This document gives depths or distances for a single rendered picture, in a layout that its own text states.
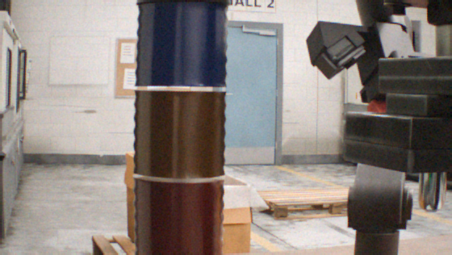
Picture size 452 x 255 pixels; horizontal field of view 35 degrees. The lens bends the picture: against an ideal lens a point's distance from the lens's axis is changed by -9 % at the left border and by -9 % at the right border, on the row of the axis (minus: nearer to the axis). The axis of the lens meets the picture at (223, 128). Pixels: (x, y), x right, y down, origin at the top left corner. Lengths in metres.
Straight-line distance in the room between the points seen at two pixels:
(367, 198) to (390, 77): 0.39
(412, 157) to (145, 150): 0.22
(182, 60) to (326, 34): 0.56
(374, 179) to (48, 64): 10.45
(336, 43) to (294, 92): 11.11
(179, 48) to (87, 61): 11.03
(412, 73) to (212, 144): 0.27
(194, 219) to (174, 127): 0.04
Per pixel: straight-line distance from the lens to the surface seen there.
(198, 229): 0.30
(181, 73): 0.29
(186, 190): 0.30
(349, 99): 11.98
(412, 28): 1.17
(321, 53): 0.85
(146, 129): 0.30
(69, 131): 11.32
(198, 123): 0.30
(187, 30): 0.29
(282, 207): 6.80
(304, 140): 12.04
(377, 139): 0.52
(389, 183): 0.95
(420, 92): 0.53
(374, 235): 0.97
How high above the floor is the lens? 1.16
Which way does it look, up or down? 3 degrees down
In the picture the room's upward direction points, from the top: 1 degrees clockwise
